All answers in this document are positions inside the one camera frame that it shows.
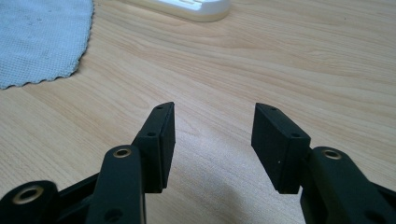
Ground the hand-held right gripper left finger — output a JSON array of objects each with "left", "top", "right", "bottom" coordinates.
[{"left": 132, "top": 101, "right": 177, "bottom": 194}]

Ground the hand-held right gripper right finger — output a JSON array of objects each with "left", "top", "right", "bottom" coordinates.
[{"left": 250, "top": 102, "right": 312, "bottom": 195}]

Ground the white plastic device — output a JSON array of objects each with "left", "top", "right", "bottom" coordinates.
[{"left": 129, "top": 0, "right": 232, "bottom": 23}]

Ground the light blue cleaning cloth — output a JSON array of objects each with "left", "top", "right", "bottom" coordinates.
[{"left": 0, "top": 0, "right": 95, "bottom": 91}]

